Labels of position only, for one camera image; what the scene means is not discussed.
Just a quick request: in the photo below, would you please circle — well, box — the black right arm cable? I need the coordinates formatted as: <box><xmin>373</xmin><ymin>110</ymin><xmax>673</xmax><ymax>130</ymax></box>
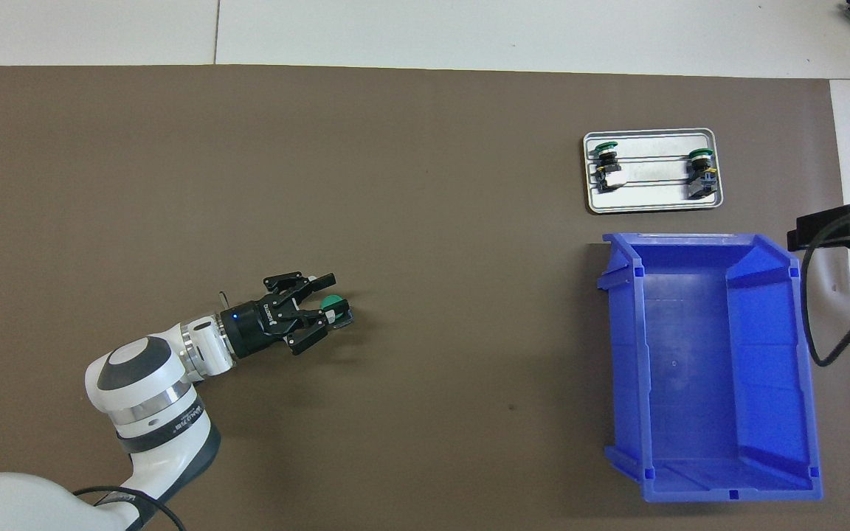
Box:
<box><xmin>800</xmin><ymin>214</ymin><xmax>850</xmax><ymax>367</ymax></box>

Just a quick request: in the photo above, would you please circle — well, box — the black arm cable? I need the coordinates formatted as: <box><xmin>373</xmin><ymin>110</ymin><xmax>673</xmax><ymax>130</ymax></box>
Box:
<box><xmin>800</xmin><ymin>214</ymin><xmax>850</xmax><ymax>367</ymax></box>
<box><xmin>71</xmin><ymin>291</ymin><xmax>228</xmax><ymax>531</ymax></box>

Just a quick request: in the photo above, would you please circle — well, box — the grey metal tray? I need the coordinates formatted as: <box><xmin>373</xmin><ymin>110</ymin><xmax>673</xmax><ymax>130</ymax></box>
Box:
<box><xmin>583</xmin><ymin>128</ymin><xmax>725</xmax><ymax>215</ymax></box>

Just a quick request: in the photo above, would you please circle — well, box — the brown table mat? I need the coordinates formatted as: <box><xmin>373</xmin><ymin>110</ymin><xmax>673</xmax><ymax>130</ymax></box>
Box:
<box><xmin>0</xmin><ymin>65</ymin><xmax>850</xmax><ymax>531</ymax></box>

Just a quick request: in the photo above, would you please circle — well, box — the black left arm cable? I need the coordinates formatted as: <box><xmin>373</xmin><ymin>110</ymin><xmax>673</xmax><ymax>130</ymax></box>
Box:
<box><xmin>71</xmin><ymin>291</ymin><xmax>228</xmax><ymax>531</ymax></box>

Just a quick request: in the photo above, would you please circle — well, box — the blue plastic storage bin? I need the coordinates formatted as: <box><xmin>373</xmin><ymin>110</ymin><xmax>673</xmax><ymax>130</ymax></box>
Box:
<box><xmin>596</xmin><ymin>232</ymin><xmax>824</xmax><ymax>504</ymax></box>

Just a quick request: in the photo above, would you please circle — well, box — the green push button switch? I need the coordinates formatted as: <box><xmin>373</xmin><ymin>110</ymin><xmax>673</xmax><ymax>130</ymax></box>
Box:
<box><xmin>687</xmin><ymin>147</ymin><xmax>718</xmax><ymax>201</ymax></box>
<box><xmin>590</xmin><ymin>139</ymin><xmax>626</xmax><ymax>194</ymax></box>
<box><xmin>320</xmin><ymin>294</ymin><xmax>356</xmax><ymax>330</ymax></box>

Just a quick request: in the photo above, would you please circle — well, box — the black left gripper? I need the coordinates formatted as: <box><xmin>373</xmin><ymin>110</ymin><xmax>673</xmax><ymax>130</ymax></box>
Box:
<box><xmin>220</xmin><ymin>273</ymin><xmax>337</xmax><ymax>360</ymax></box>

